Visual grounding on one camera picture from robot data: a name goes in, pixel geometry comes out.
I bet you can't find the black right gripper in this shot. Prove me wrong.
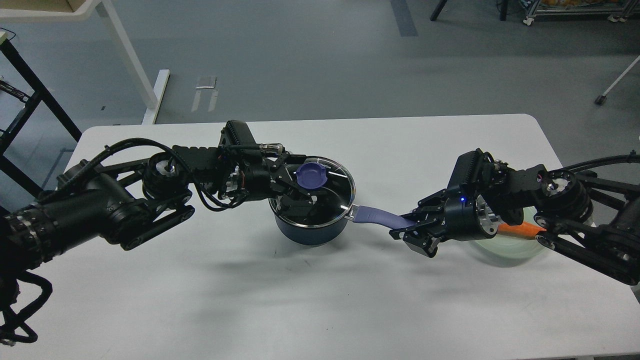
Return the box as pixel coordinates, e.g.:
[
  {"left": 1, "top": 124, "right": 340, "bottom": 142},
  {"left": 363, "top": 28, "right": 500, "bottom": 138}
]
[{"left": 389, "top": 189, "right": 501, "bottom": 259}]

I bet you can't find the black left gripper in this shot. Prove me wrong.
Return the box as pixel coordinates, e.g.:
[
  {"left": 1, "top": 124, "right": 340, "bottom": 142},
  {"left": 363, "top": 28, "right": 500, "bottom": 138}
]
[{"left": 227, "top": 152, "right": 326, "bottom": 215}]

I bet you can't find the glass lid purple knob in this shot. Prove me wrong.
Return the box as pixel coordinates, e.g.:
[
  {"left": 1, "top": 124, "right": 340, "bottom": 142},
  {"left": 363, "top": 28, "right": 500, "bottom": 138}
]
[{"left": 269, "top": 156, "right": 357, "bottom": 230}]

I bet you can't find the dark blue saucepan purple handle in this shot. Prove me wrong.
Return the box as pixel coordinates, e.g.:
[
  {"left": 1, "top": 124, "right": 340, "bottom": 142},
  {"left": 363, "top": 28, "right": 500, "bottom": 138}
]
[{"left": 269, "top": 156, "right": 417, "bottom": 247}]

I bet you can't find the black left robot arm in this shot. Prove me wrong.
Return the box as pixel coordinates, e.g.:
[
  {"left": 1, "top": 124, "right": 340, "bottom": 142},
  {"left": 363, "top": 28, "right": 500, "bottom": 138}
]
[{"left": 1, "top": 137, "right": 329, "bottom": 346}]

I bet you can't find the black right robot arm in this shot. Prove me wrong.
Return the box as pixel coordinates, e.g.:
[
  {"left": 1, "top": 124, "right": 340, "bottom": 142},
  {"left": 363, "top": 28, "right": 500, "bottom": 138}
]
[{"left": 389, "top": 149, "right": 640, "bottom": 286}]

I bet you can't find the clear green glass plate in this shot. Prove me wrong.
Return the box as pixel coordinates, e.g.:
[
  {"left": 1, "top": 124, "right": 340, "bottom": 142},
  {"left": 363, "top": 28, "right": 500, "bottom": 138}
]
[{"left": 470, "top": 207, "right": 549, "bottom": 263}]

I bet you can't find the orange toy carrot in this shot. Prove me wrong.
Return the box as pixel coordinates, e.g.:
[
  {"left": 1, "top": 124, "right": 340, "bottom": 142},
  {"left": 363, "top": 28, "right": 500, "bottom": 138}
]
[{"left": 497, "top": 221, "right": 546, "bottom": 240}]

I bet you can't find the white stand leg with caster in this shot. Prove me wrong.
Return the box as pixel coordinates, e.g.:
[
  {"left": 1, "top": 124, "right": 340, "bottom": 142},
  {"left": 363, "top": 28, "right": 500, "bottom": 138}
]
[{"left": 593, "top": 55, "right": 640, "bottom": 106}]

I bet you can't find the black metal rack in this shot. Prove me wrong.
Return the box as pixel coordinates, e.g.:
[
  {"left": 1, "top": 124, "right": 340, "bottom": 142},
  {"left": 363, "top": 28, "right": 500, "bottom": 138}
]
[{"left": 0, "top": 30, "right": 82, "bottom": 198}]

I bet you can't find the wheeled metal cart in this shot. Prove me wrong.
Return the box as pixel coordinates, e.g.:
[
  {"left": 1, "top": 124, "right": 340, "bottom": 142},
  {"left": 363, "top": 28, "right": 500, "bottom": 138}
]
[{"left": 519, "top": 0, "right": 639, "bottom": 27}]

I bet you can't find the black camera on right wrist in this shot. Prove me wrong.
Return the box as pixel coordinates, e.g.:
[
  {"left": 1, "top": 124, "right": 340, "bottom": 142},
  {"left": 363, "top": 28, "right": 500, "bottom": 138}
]
[{"left": 446, "top": 148, "right": 495, "bottom": 197}]

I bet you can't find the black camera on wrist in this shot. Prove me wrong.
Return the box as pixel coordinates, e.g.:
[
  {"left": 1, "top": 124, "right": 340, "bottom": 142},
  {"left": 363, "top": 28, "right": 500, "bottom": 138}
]
[
  {"left": 446, "top": 148, "right": 495, "bottom": 197},
  {"left": 218, "top": 120, "right": 259, "bottom": 150}
]

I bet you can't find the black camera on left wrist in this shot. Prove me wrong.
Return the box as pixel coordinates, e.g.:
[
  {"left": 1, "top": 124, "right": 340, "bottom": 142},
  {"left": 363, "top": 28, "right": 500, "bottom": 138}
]
[{"left": 218, "top": 120, "right": 259, "bottom": 150}]

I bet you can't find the white desk frame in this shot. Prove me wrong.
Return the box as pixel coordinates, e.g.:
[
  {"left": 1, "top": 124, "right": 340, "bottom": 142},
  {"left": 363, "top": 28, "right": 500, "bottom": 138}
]
[{"left": 0, "top": 0, "right": 171, "bottom": 125}]

